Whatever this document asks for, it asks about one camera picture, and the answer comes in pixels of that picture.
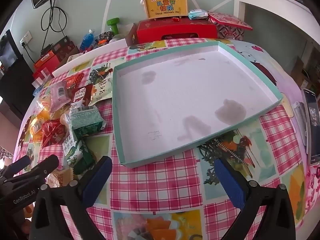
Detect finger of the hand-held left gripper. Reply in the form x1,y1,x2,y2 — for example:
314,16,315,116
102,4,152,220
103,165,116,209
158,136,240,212
0,155,31,181
0,154,60,197

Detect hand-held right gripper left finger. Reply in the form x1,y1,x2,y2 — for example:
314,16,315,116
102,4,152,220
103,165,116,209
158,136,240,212
29,155,113,240

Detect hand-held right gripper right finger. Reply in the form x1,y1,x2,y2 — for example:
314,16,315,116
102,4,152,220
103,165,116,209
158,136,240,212
214,157,297,240

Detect orange beige bread packet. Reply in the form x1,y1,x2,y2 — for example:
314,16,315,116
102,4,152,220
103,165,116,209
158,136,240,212
47,167,75,188

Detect dark green snack packet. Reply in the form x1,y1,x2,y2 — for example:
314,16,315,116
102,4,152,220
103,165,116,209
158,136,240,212
74,140,98,175

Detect red crinkled snack packet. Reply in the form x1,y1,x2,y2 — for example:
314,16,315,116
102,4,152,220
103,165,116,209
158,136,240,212
41,119,67,149

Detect clear steamed cake packet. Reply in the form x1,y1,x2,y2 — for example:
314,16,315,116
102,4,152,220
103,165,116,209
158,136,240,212
60,111,73,130

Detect light green patterned snack packet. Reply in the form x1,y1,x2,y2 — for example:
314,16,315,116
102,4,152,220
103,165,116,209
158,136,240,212
69,105,107,140

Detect red patterned packet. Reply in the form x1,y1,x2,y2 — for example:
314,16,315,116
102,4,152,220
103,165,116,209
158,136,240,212
62,73,85,93

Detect teal shallow cardboard tray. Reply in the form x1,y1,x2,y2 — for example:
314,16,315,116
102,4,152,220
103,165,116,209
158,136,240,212
112,41,284,168

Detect white green cow packet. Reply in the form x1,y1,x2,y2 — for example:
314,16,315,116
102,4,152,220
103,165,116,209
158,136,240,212
61,132,84,168

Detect pink snack packet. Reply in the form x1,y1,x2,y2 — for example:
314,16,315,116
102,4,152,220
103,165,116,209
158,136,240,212
49,82,72,113

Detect black cabinet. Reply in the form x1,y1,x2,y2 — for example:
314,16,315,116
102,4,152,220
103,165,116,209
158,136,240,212
0,55,35,120

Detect dark red snack packet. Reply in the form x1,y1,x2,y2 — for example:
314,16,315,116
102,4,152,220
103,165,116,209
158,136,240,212
74,85,94,107

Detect clear plastic box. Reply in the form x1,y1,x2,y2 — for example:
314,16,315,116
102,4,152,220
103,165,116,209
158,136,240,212
32,69,54,89

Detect white calligraphy snack packet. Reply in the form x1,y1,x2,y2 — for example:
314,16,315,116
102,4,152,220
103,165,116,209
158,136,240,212
87,77,113,107

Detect bright red box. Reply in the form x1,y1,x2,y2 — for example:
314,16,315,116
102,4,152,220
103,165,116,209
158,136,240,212
32,66,54,80

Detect smartphone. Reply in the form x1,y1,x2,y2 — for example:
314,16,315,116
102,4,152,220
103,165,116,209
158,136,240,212
301,88,320,166

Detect orange box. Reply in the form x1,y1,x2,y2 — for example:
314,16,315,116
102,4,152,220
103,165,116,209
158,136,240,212
34,50,60,68

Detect white printed card box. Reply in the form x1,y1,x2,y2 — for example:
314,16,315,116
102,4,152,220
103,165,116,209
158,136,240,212
66,52,83,64

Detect small dark screen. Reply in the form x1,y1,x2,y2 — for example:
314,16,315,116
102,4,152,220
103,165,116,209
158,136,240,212
0,29,19,69

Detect dark red box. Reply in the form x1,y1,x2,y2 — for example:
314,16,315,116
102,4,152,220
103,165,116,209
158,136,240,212
51,35,75,60

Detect white board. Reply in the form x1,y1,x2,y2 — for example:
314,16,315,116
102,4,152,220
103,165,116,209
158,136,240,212
51,38,128,78

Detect brown cardboard box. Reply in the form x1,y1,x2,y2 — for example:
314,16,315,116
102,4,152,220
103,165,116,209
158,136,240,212
290,55,320,90

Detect blue liquid bottle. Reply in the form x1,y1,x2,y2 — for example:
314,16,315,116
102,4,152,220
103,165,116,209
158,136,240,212
79,29,95,52

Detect cartoon printed white sheet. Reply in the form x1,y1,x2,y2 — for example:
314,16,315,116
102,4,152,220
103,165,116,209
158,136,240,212
220,39,320,230

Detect colourful toy pile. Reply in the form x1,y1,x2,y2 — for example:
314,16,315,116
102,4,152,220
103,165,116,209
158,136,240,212
94,31,113,48

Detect clear plastic bottle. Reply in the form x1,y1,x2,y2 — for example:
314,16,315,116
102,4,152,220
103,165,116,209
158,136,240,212
110,31,125,43

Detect green dumbbell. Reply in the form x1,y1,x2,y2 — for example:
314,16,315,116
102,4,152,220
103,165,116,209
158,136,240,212
107,17,120,34

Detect red patterned lidded box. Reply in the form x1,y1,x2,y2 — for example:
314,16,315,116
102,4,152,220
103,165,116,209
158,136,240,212
207,11,253,42

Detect large red gift box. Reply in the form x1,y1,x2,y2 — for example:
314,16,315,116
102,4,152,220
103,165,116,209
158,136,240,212
126,17,217,46

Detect wet wipes pack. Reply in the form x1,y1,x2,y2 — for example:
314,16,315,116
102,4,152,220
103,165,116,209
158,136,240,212
188,9,209,20

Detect white shelf unit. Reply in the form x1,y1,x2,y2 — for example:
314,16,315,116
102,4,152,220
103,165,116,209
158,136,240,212
234,0,320,80

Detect white wall socket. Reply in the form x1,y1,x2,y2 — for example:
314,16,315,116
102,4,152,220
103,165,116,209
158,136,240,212
20,31,33,47

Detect black cable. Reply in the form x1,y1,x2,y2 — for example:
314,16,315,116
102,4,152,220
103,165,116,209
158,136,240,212
40,0,68,55

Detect yellow gift box with handle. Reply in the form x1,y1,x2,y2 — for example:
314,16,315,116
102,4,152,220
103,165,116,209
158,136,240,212
140,0,188,20

